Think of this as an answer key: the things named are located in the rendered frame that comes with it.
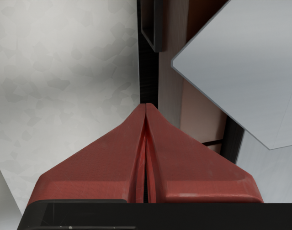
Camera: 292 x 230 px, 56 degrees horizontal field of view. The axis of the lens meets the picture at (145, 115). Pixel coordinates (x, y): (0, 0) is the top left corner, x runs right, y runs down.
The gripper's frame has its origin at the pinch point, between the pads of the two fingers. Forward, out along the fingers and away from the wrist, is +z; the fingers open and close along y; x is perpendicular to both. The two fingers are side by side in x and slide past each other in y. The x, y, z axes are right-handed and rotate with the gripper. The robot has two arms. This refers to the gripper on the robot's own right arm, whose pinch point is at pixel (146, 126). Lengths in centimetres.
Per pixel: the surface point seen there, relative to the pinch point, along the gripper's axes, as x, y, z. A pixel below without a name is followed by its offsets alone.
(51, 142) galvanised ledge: 17.3, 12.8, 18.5
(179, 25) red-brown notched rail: -1.8, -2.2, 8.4
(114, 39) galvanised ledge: 3.7, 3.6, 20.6
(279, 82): 1.5, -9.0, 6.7
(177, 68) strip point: -0.4, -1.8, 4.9
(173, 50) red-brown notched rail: 0.3, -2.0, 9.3
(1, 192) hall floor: 100, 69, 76
